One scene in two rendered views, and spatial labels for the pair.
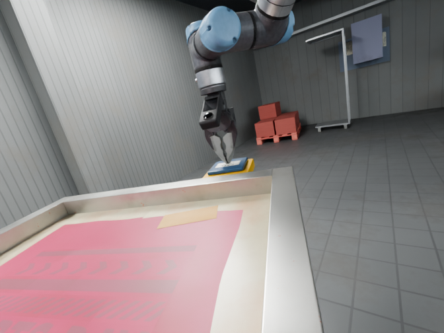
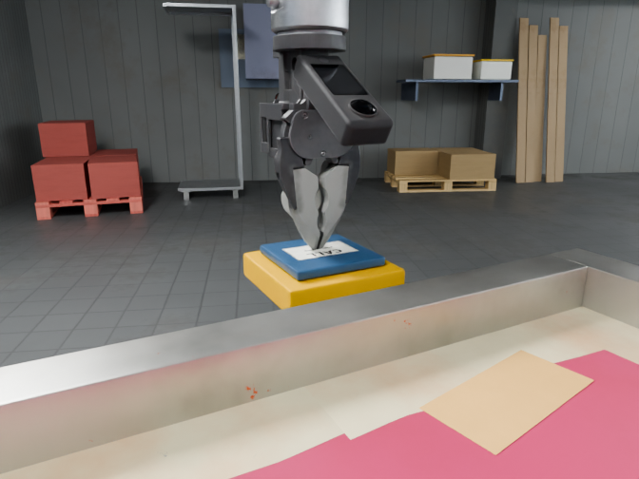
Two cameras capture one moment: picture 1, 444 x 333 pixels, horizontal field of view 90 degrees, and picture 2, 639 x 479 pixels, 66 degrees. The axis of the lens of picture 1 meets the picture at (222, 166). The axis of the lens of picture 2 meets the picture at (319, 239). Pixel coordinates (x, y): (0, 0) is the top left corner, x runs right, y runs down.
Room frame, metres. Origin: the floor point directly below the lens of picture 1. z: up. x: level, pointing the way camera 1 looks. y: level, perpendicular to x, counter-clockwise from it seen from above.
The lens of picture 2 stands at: (0.26, 0.33, 1.12)
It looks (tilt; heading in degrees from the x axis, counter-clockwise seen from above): 16 degrees down; 315
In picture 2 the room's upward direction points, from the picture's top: straight up
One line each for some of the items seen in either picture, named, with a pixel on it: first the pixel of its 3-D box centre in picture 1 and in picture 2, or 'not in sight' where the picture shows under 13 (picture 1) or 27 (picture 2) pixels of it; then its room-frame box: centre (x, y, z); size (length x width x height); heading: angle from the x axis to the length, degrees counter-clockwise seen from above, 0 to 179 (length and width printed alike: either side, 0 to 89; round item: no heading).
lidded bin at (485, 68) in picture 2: not in sight; (490, 69); (3.46, -5.89, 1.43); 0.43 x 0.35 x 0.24; 53
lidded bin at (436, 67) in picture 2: not in sight; (447, 67); (3.81, -5.43, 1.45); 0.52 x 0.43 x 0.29; 53
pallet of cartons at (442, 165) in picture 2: not in sight; (437, 168); (3.69, -5.19, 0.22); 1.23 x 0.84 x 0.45; 53
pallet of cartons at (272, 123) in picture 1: (278, 119); (92, 163); (5.72, -1.67, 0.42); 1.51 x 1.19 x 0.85; 143
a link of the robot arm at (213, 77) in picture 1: (209, 80); (306, 14); (0.64, -0.02, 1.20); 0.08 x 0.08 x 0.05
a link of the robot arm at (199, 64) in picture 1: (204, 48); not in sight; (0.64, -0.02, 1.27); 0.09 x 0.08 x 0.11; 16
